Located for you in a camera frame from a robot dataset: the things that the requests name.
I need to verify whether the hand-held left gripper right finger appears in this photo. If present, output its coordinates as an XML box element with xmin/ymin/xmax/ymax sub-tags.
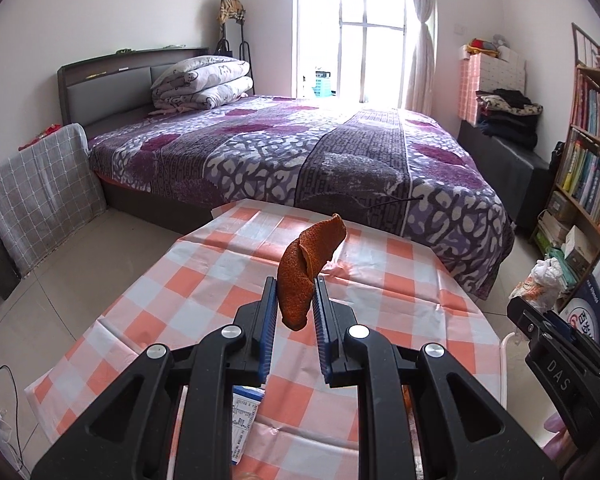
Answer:
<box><xmin>312</xmin><ymin>280</ymin><xmax>561</xmax><ymax>480</ymax></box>

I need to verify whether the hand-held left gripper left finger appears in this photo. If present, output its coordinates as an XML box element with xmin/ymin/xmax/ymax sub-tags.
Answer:
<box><xmin>30</xmin><ymin>276</ymin><xmax>278</xmax><ymax>480</ymax></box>

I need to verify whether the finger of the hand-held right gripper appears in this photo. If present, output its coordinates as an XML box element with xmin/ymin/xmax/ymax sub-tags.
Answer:
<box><xmin>542</xmin><ymin>310</ymin><xmax>578</xmax><ymax>341</ymax></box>
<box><xmin>506</xmin><ymin>297</ymin><xmax>548</xmax><ymax>343</ymax></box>

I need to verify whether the white plastic bin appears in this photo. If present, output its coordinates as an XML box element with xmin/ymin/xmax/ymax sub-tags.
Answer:
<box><xmin>499</xmin><ymin>331</ymin><xmax>531</xmax><ymax>413</ymax></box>

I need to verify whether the orange peel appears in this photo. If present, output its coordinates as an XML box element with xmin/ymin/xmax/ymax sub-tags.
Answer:
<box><xmin>275</xmin><ymin>213</ymin><xmax>347</xmax><ymax>332</ymax></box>

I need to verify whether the white plastic bag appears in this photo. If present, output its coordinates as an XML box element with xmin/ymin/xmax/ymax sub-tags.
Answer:
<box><xmin>510</xmin><ymin>257</ymin><xmax>563</xmax><ymax>311</ymax></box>

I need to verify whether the small white box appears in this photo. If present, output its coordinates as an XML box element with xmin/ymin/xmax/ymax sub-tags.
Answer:
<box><xmin>562</xmin><ymin>225</ymin><xmax>593</xmax><ymax>273</ymax></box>

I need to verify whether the flat blue box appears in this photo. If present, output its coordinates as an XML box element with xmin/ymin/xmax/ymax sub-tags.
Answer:
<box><xmin>230</xmin><ymin>385</ymin><xmax>266</xmax><ymax>468</ymax></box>

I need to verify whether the orange white checked tablecloth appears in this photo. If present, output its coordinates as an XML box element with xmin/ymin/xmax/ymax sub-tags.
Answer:
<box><xmin>24</xmin><ymin>199</ymin><xmax>511</xmax><ymax>480</ymax></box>

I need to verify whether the row of thick books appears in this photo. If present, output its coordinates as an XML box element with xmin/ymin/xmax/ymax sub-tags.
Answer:
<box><xmin>560</xmin><ymin>140</ymin><xmax>600</xmax><ymax>233</ymax></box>

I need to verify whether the dark storage bench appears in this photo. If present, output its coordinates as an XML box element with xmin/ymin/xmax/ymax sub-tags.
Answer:
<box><xmin>457</xmin><ymin>122</ymin><xmax>553</xmax><ymax>233</ymax></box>

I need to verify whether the purple patterned bedspread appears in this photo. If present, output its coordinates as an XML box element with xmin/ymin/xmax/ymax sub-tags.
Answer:
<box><xmin>87</xmin><ymin>95</ymin><xmax>516</xmax><ymax>301</ymax></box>

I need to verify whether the wooden bookshelf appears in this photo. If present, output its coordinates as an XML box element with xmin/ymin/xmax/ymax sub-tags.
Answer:
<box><xmin>527</xmin><ymin>22</ymin><xmax>600</xmax><ymax>311</ymax></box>

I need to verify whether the pile of dark clothes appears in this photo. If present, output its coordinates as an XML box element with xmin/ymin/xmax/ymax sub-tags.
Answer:
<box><xmin>475</xmin><ymin>89</ymin><xmax>545</xmax><ymax>150</ymax></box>

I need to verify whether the row of thin books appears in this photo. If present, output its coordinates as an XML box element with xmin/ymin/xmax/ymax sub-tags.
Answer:
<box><xmin>572</xmin><ymin>72</ymin><xmax>600</xmax><ymax>146</ymax></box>

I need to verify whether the pink drawer cabinet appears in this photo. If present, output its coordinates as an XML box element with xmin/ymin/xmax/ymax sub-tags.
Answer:
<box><xmin>459</xmin><ymin>45</ymin><xmax>528</xmax><ymax>128</ymax></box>

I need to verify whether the green basket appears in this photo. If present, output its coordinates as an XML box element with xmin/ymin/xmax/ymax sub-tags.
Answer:
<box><xmin>311</xmin><ymin>69</ymin><xmax>335</xmax><ymax>100</ymax></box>

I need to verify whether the folded floral quilt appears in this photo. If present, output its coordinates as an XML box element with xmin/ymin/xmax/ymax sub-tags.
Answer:
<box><xmin>150</xmin><ymin>55</ymin><xmax>256</xmax><ymax>113</ymax></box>

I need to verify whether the grey checked cloth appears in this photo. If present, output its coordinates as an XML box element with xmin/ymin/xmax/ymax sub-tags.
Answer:
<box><xmin>0</xmin><ymin>122</ymin><xmax>107</xmax><ymax>278</ymax></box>

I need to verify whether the red yellow soft toy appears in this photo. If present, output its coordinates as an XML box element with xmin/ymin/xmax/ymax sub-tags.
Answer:
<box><xmin>467</xmin><ymin>37</ymin><xmax>501</xmax><ymax>56</ymax></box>

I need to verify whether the window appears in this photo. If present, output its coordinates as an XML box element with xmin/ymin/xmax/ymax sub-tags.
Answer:
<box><xmin>290</xmin><ymin>0</ymin><xmax>416</xmax><ymax>108</ymax></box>

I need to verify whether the black coat rack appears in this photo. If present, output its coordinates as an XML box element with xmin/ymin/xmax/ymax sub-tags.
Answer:
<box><xmin>215</xmin><ymin>20</ymin><xmax>256</xmax><ymax>96</ymax></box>

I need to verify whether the white curtain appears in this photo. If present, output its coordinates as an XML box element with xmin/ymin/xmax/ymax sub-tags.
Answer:
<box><xmin>397</xmin><ymin>0</ymin><xmax>438</xmax><ymax>118</ymax></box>

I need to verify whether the red cloth item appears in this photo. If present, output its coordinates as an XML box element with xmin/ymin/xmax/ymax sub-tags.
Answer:
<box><xmin>20</xmin><ymin>124</ymin><xmax>63</xmax><ymax>151</ymax></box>

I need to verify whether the dark bed frame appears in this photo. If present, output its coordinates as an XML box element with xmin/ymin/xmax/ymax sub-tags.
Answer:
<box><xmin>57</xmin><ymin>47</ymin><xmax>211</xmax><ymax>213</ymax></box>

